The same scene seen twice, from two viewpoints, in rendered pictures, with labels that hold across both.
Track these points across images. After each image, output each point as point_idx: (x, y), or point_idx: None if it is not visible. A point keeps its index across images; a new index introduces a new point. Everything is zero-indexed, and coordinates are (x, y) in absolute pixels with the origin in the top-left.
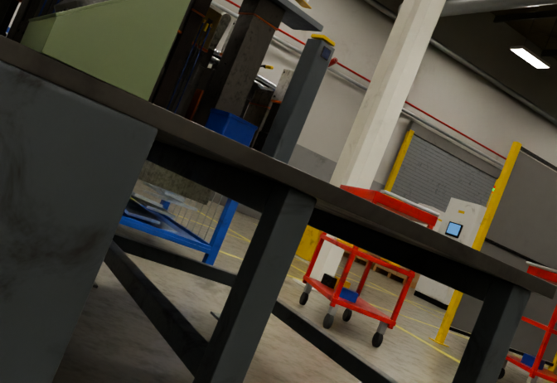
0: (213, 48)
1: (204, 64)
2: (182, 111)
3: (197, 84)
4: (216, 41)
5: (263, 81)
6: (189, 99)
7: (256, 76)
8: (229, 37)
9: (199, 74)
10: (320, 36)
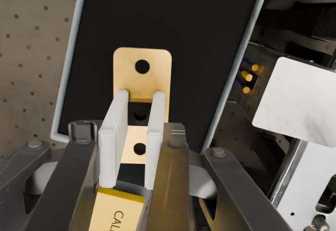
0: (313, 30)
1: (299, 22)
2: (267, 17)
3: (283, 26)
4: (320, 29)
5: (267, 197)
6: (273, 21)
7: (276, 180)
8: (322, 66)
9: (292, 22)
10: (100, 188)
